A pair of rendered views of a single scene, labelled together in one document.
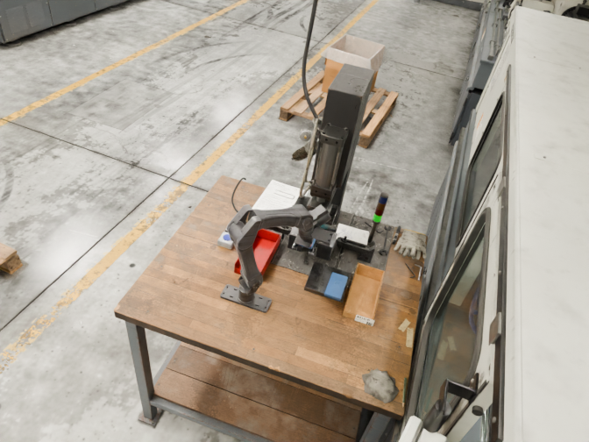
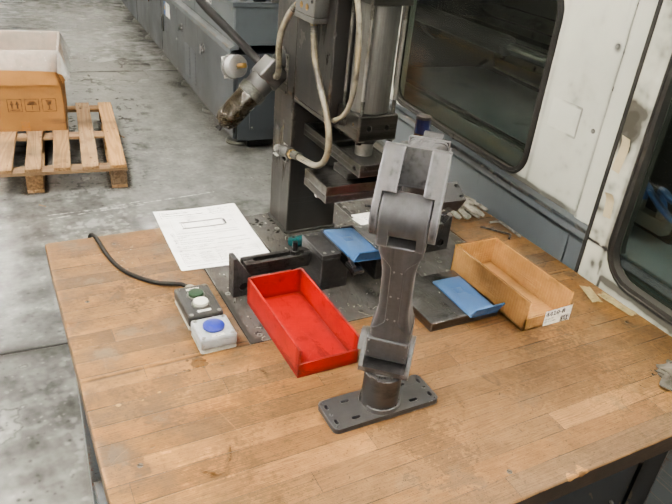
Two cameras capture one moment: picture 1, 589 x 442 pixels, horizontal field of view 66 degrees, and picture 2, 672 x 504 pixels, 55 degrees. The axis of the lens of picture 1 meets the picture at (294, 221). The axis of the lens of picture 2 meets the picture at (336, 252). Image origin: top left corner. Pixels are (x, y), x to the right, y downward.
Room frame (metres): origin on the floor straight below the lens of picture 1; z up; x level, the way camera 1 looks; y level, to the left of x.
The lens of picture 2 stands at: (0.60, 0.77, 1.65)
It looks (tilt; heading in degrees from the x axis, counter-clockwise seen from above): 29 degrees down; 318
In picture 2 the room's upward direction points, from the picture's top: 6 degrees clockwise
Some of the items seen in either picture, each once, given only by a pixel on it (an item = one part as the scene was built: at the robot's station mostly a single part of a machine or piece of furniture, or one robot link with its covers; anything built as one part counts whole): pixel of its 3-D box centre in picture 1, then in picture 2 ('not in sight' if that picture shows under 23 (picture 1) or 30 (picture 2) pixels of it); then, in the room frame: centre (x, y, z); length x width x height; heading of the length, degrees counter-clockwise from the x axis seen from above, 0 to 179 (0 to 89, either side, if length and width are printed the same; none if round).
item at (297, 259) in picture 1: (320, 240); (342, 258); (1.59, -0.14, 0.88); 0.65 x 0.50 x 0.03; 78
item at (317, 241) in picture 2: (313, 234); (353, 239); (1.52, -0.10, 0.98); 0.20 x 0.10 x 0.01; 78
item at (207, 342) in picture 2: (227, 242); (213, 339); (1.46, 0.28, 0.90); 0.07 x 0.07 x 0.06; 78
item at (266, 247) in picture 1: (258, 253); (299, 318); (1.39, 0.13, 0.93); 0.25 x 0.12 x 0.06; 168
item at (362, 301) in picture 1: (365, 293); (509, 282); (1.26, -0.34, 0.93); 0.25 x 0.13 x 0.08; 168
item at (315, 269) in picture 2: (312, 241); (351, 256); (1.52, -0.10, 0.94); 0.20 x 0.10 x 0.07; 78
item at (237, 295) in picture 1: (246, 292); (381, 386); (1.16, 0.14, 0.94); 0.20 x 0.07 x 0.08; 78
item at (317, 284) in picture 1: (328, 281); (442, 298); (1.31, -0.18, 0.91); 0.17 x 0.16 x 0.02; 78
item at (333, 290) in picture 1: (336, 285); (467, 292); (1.28, -0.22, 0.93); 0.15 x 0.07 x 0.03; 168
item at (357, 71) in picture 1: (339, 151); (311, 73); (1.77, -0.15, 1.28); 0.14 x 0.12 x 0.75; 78
